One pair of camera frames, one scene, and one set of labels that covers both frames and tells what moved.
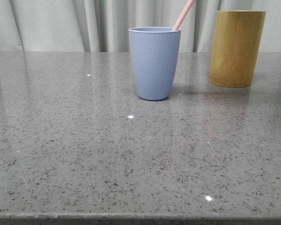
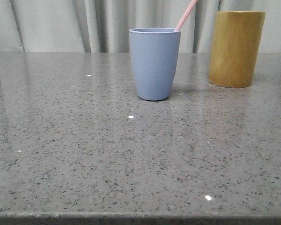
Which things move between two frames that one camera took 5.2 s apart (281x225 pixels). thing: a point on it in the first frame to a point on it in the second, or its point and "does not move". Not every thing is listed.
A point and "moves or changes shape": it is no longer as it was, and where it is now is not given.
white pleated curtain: (100, 26) does not move
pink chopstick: (185, 11) moves or changes shape
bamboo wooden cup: (236, 39) does not move
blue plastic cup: (155, 51) does not move
